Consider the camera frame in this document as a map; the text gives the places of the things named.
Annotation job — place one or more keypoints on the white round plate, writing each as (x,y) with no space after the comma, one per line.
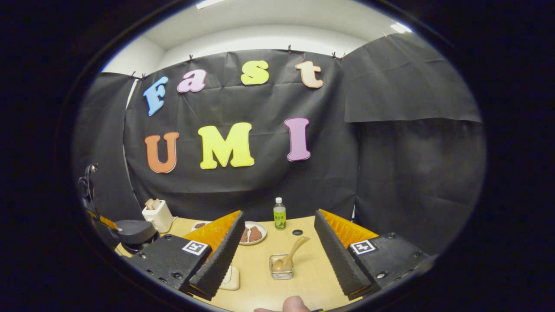
(263,232)

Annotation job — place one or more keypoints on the toast bread slice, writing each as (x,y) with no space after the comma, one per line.
(156,203)
(148,203)

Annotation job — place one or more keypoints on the white divided grain plate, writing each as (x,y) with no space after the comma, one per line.
(200,225)

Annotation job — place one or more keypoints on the black backdrop cloth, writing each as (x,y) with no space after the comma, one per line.
(260,190)

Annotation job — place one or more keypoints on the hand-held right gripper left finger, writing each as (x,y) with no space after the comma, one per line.
(221,260)

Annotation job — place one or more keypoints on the ceiling light panel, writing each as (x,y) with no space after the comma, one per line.
(399,27)
(208,3)

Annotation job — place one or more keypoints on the white toaster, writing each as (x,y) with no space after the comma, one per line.
(161,217)

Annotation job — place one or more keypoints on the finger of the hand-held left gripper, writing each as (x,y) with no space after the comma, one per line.
(106,224)

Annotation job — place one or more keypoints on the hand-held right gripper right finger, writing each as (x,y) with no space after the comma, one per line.
(336,260)

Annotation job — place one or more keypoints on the green drink bottle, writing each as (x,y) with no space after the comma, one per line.
(279,219)

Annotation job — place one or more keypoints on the brown meat slice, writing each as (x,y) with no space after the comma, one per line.
(256,234)
(244,235)

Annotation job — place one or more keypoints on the wooden spoon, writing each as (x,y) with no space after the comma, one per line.
(295,251)

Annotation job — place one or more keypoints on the dark grey rice cooker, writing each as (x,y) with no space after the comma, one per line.
(134,232)

